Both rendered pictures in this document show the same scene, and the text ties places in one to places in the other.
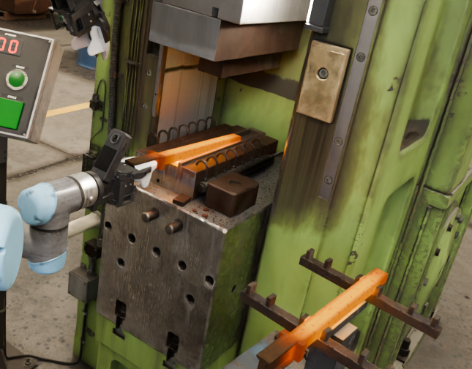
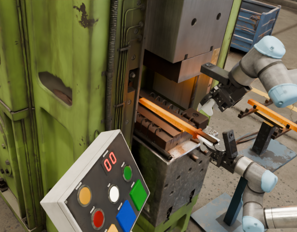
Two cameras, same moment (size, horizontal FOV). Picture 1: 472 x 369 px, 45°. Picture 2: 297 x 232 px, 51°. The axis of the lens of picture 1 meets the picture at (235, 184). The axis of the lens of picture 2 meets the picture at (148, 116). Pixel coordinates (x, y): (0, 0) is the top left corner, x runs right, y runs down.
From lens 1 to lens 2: 187 cm
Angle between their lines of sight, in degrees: 67
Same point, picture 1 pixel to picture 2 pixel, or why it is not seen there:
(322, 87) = (215, 52)
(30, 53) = (119, 151)
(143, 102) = (125, 120)
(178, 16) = (194, 60)
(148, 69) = (127, 100)
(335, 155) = not seen: hidden behind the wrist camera
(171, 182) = (183, 138)
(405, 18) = (235, 9)
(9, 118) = (142, 195)
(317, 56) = not seen: hidden behind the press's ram
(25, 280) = not seen: outside the picture
